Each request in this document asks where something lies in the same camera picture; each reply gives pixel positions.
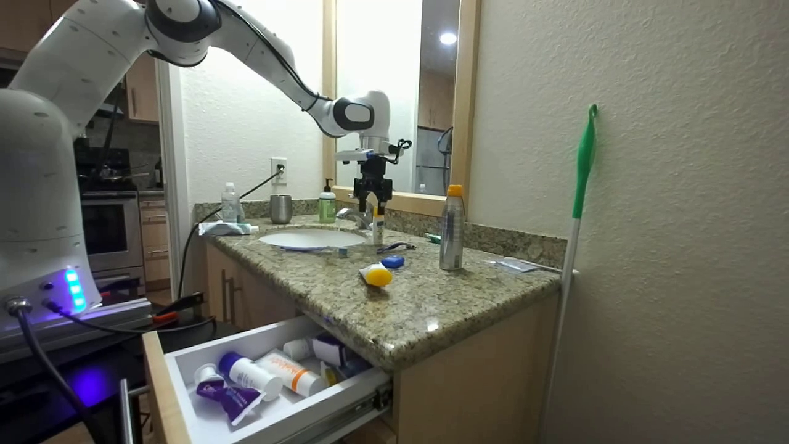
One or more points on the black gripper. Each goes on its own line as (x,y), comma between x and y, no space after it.
(372,168)

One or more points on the small white stick yellow cap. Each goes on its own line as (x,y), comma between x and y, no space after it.
(379,236)

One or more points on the white drawer with wood front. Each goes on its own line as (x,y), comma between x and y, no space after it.
(176,395)

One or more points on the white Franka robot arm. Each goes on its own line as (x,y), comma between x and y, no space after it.
(83,51)

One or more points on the chrome faucet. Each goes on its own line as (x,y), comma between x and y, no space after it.
(352,215)

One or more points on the green soap dispenser bottle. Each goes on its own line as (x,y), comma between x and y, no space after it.
(326,208)

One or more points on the dark blue razor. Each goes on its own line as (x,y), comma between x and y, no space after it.
(401,245)

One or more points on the blue bottle cap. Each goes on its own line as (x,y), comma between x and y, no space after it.
(393,261)

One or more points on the small green object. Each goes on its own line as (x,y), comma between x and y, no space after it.
(432,238)

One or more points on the white sink basin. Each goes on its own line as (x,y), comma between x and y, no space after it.
(311,239)

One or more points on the silver spray can orange cap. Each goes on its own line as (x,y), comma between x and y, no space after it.
(451,236)

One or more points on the steel cup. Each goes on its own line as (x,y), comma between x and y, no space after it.
(281,211)

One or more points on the wood framed mirror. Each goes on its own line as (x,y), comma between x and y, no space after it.
(466,99)

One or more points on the clear plastic bottle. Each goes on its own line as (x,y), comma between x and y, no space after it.
(229,206)

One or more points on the white dark labelled tube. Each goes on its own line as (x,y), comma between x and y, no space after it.
(333,350)

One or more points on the clear plastic packet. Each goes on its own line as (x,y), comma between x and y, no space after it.
(514,265)

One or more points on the small white jar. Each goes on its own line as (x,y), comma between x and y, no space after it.
(297,348)

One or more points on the white orange thinkbaby tube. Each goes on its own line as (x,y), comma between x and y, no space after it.
(287,374)

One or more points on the wooden vanity cabinet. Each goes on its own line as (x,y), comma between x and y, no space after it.
(476,370)

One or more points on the white bottle with purple cap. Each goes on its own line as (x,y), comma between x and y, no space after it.
(250,374)

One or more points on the wooden kitchen drawer unit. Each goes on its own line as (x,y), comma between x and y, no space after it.
(154,243)

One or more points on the orange clamp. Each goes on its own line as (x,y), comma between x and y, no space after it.
(165,316)

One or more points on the purple toothpaste tube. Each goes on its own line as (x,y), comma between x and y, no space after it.
(229,398)

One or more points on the wooden kitchen cabinet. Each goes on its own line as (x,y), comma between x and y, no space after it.
(139,88)

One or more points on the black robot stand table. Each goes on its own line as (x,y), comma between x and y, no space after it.
(100,370)

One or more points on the white wall outlet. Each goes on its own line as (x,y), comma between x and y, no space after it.
(280,168)

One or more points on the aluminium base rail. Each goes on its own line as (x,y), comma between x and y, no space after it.
(107,316)

